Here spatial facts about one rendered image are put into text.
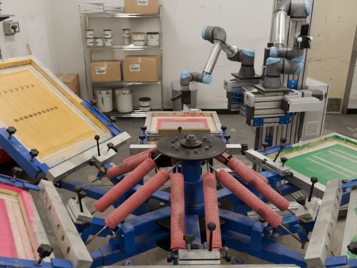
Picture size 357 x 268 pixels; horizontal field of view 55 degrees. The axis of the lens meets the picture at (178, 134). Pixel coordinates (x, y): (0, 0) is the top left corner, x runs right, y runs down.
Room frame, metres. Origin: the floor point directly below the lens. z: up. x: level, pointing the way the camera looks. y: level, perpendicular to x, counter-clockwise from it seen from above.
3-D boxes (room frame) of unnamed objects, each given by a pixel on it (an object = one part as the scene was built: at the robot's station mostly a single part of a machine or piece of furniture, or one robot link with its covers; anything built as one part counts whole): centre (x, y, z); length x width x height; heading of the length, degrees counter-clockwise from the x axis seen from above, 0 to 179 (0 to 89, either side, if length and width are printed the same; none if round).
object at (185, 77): (2.77, -0.05, 1.30); 0.09 x 0.08 x 0.11; 133
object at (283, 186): (1.66, -0.59, 0.90); 1.24 x 0.06 x 0.06; 121
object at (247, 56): (3.13, -0.62, 1.42); 0.13 x 0.12 x 0.14; 43
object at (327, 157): (1.81, -0.83, 1.05); 1.08 x 0.61 x 0.23; 121
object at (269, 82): (2.64, -0.73, 1.31); 0.15 x 0.15 x 0.10
